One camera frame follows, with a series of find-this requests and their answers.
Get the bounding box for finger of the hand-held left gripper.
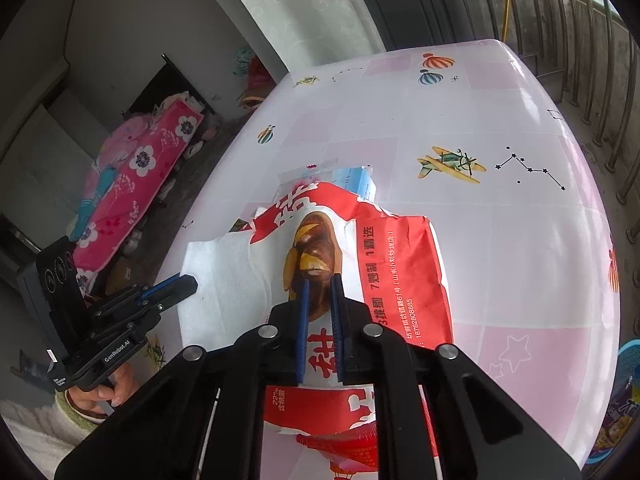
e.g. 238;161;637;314
91;274;199;357
85;276;179;324

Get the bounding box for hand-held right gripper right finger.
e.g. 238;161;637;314
327;272;583;480

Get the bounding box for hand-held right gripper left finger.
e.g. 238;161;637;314
52;275;321;480

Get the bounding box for red and white plastic bag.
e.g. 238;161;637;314
180;180;453;480

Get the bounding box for brown banana peel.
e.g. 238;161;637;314
282;211;343;321

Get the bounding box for blue medicine box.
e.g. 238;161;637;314
305;164;378;203

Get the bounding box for blue plastic basket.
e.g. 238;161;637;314
585;340;640;466

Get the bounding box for person's left forearm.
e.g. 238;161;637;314
0;390;103;480

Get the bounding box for person's left hand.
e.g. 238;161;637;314
65;363;142;424

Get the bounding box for pink floral blanket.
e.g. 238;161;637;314
67;102;206;273

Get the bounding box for pile of colourful bags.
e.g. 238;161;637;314
232;47;281;111

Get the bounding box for white patterned curtain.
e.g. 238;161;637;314
210;0;388;73

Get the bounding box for metal window railing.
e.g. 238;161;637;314
452;0;640;246

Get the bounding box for dark door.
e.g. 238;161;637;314
350;0;476;53

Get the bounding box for black bed frame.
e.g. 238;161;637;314
127;52;216;116

